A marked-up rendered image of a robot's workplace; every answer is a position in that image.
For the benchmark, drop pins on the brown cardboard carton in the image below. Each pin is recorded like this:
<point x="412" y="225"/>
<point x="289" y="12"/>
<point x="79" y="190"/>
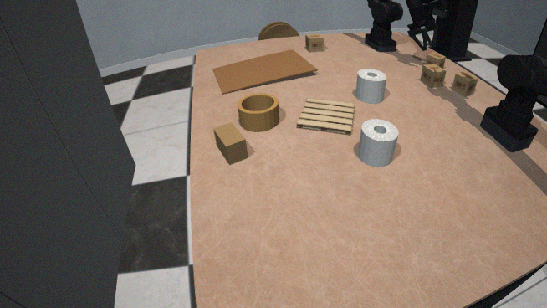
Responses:
<point x="432" y="75"/>

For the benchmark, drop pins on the tan cardboard carton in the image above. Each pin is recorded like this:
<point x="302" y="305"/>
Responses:
<point x="314" y="43"/>
<point x="434" y="58"/>
<point x="464" y="83"/>

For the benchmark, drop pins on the small square wooden pallet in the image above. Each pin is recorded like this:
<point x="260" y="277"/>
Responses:
<point x="319" y="120"/>

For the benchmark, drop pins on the tan rectangular block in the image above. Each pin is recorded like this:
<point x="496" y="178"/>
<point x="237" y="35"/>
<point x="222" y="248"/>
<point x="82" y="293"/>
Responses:
<point x="231" y="143"/>

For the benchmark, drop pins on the brown open cylinder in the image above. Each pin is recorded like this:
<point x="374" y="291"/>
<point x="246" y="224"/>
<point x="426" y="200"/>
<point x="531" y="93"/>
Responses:
<point x="258" y="112"/>

